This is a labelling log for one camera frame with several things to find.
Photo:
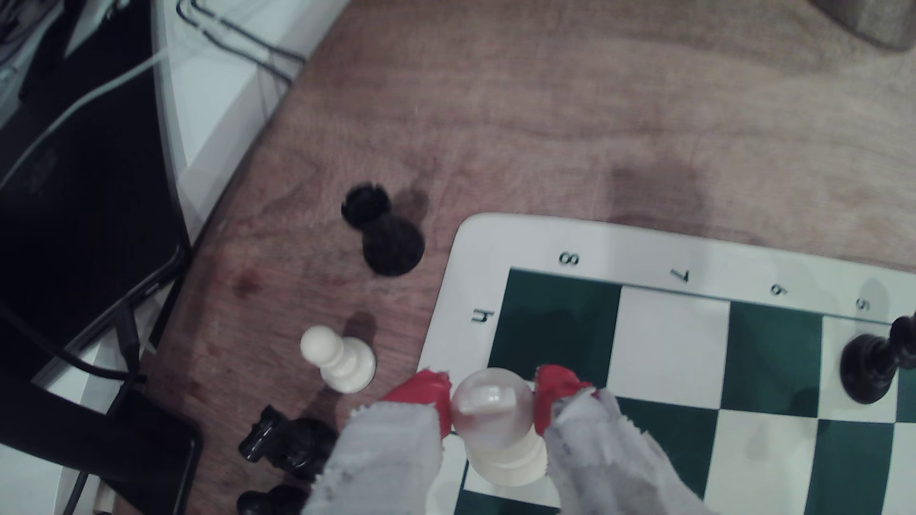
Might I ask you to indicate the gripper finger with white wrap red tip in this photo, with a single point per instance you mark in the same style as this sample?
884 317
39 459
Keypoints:
386 458
601 458

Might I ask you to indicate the black chess knight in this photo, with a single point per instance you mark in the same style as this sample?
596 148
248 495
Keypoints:
293 443

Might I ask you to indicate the white chess pawn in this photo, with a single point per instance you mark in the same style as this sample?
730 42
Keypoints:
336 357

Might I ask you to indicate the black chess piece round head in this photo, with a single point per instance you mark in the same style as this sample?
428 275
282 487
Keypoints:
275 502

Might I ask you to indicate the green white chess mat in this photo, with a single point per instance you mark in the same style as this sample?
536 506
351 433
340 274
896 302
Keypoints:
715 357

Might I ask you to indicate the black chess king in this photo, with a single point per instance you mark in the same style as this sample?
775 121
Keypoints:
869 365

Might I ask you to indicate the black monitor screen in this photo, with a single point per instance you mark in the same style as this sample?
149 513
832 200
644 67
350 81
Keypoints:
79 229

